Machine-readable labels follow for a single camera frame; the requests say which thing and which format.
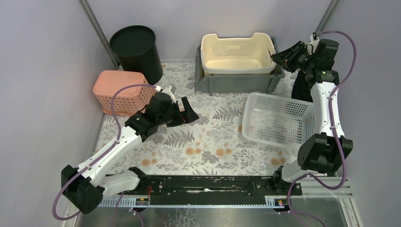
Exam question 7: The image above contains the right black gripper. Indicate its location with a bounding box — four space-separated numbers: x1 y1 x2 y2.
270 41 316 74

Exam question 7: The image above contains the pink perforated plastic basket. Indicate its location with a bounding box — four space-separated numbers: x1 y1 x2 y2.
93 70 156 116

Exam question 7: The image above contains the white perforated plastic basket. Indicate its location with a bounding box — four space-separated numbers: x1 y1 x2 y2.
242 92 315 148

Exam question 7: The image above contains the large black cylindrical container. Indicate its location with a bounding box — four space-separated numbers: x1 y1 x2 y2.
109 25 163 85

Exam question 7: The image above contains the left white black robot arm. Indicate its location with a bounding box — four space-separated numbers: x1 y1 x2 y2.
59 92 199 214

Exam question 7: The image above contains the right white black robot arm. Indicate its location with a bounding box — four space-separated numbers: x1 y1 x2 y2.
270 39 353 195

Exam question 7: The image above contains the black crumpled cloth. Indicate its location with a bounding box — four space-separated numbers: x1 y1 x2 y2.
291 70 313 103

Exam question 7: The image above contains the floral patterned table mat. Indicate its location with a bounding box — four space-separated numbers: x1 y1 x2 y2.
110 62 298 175

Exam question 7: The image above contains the cream perforated plastic basket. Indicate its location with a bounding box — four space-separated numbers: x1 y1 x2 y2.
200 33 276 74

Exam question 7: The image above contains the grey plastic storage bin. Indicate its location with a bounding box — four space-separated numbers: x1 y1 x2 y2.
194 46 285 96

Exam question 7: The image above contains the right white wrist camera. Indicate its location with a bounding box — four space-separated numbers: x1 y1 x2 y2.
305 32 320 55

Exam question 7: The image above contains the aluminium frame rail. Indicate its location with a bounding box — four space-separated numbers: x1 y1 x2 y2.
99 175 352 208

